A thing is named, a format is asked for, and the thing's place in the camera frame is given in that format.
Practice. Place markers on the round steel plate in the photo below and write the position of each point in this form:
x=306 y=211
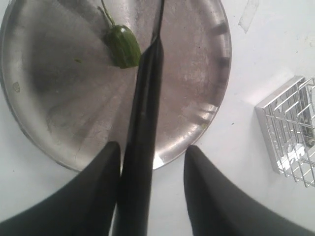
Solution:
x=70 y=100

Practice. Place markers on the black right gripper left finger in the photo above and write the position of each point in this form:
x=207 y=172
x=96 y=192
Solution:
x=83 y=207

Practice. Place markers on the clear tape piece upper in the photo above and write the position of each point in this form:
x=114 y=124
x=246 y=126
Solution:
x=248 y=15

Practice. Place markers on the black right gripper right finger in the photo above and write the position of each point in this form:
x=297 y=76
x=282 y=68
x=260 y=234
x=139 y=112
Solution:
x=217 y=207

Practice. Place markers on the black kitchen knife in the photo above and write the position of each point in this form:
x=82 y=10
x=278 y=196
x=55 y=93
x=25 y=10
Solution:
x=136 y=178

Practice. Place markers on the green vegetable piece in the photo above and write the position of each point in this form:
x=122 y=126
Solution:
x=121 y=42

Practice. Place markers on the chrome wire utensil rack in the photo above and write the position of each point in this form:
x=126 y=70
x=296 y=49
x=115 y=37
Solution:
x=287 y=121

